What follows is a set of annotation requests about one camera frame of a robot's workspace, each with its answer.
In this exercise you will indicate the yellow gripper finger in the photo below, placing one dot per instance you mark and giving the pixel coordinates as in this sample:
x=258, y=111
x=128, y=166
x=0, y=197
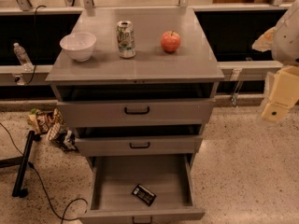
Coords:
x=264, y=42
x=274, y=113

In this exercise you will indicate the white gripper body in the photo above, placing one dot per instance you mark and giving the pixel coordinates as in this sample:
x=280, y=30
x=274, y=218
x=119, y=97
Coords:
x=287, y=41

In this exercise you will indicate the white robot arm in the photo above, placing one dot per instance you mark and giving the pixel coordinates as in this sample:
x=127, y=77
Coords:
x=283, y=42

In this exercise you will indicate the grey middle drawer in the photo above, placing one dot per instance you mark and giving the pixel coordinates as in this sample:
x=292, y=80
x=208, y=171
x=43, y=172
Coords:
x=147, y=145

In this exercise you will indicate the grey drawer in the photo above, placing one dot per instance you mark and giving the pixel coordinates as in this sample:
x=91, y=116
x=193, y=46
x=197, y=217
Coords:
x=147, y=145
x=135, y=113
x=167, y=176

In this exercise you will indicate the grey drawer cabinet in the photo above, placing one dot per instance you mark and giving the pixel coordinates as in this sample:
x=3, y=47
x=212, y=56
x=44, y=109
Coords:
x=191, y=72

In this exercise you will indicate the grey bottom drawer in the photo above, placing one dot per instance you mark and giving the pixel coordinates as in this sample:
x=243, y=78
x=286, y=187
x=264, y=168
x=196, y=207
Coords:
x=167, y=176

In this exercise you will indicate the grey top drawer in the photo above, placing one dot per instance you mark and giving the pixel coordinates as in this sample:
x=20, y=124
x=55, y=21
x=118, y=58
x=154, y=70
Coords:
x=135, y=113

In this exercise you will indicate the red apple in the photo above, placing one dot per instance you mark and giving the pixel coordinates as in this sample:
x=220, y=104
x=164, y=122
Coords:
x=170, y=41

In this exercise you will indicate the green soda can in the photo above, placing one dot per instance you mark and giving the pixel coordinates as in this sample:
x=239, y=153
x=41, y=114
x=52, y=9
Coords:
x=125, y=33

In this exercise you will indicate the white bowl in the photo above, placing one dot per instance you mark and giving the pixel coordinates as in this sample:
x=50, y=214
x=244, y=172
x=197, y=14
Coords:
x=79, y=46

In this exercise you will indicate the snack bag pile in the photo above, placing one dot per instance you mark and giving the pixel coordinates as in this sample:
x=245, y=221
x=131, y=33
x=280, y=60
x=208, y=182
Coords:
x=51, y=123

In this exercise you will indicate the clear plastic water bottle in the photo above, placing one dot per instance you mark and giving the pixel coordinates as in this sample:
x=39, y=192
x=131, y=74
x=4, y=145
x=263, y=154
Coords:
x=23, y=57

